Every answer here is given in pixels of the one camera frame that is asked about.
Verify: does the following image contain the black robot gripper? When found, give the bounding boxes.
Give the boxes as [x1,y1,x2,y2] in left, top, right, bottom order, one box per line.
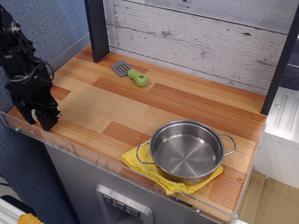
[5,63,62,131]

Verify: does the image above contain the plush sushi roll toy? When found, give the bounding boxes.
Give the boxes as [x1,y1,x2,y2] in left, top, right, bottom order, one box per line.
[31,109,39,123]

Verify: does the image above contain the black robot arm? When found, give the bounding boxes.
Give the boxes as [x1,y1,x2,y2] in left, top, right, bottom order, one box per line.
[0,7,62,131]

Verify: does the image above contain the stainless steel pot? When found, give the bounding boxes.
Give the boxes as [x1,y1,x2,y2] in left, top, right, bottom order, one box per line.
[149,120,237,183]

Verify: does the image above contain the clear acrylic edge guard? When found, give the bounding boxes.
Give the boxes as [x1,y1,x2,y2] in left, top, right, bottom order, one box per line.
[1,46,266,224]

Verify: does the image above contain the grey toy fridge cabinet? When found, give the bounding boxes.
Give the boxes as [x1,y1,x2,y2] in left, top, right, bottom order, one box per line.
[46,145,216,224]

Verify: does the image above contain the yellow cloth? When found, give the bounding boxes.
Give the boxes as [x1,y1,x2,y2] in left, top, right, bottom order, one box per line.
[121,140,223,195]

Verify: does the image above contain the silver dispenser button panel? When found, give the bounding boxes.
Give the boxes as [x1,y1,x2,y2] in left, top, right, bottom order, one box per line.
[96,184,154,224]

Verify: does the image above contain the white ribbed side panel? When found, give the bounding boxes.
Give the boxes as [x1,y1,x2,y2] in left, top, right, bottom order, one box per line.
[253,87,299,188]

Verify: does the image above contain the grey spatula with green handle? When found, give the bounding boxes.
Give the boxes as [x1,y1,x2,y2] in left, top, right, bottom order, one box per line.
[111,60,148,87]

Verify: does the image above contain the black left upright post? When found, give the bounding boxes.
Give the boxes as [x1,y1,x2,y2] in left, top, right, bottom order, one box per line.
[85,0,110,63]

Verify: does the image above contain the black upright post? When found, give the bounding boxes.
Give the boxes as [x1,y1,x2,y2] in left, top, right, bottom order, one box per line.
[261,6,299,115]
[85,0,110,63]

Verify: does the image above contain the black right upright post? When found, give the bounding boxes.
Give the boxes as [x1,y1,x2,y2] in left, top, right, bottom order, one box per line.
[261,6,299,115]

